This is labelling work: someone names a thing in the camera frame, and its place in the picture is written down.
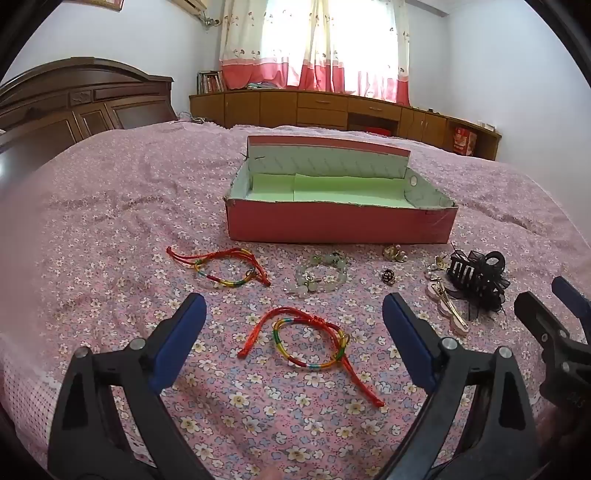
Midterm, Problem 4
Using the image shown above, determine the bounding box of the black bow hair claw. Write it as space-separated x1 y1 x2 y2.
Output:
445 249 509 321

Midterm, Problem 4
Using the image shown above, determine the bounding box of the pale green bead bracelet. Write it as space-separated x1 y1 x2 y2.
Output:
284 251 350 296

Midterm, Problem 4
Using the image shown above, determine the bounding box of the long wooden cabinet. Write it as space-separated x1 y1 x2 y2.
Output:
188 89 502 161

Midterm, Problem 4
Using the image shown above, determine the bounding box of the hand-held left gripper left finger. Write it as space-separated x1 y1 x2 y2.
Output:
47 292 213 480

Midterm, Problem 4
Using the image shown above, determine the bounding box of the pink hair clip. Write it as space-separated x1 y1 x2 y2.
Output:
426 281 469 333

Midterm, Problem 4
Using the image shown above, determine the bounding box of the dark wooden headboard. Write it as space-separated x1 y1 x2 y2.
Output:
0 58 178 185

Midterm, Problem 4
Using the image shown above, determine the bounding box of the wall picture frame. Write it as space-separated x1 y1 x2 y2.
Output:
60 0 125 12

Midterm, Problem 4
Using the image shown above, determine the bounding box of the white pink floral curtain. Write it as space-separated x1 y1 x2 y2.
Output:
218 0 411 107

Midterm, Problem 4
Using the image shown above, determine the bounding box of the row of books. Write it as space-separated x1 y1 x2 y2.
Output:
198 70 225 94

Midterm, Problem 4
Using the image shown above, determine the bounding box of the pink floral bedspread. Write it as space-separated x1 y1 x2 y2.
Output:
0 121 591 480

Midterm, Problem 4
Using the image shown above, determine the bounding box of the red cardboard box green lining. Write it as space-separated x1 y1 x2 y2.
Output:
224 135 459 244

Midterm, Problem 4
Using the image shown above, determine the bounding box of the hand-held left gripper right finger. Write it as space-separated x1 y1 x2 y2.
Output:
382 292 541 480

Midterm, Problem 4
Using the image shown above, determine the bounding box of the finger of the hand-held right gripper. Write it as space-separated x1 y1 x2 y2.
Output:
514 292 591 407
551 276 591 344

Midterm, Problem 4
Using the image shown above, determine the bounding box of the red rainbow cord bracelet gold charm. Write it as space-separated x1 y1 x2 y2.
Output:
166 246 272 289

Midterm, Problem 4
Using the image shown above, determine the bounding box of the red printed box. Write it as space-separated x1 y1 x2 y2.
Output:
452 127 478 157

